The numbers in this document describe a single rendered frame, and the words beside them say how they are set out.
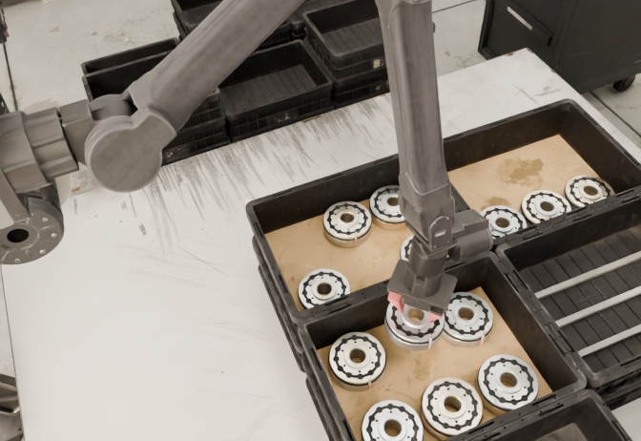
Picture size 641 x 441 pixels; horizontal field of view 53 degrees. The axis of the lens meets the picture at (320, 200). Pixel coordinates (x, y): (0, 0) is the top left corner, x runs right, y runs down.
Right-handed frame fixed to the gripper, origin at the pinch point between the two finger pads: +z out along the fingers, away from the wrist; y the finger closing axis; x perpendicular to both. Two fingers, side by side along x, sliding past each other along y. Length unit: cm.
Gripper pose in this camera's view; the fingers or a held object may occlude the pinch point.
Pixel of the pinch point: (416, 312)
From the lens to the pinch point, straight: 115.1
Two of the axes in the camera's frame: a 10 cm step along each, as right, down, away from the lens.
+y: -9.2, -2.9, 2.6
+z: 0.0, 6.6, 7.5
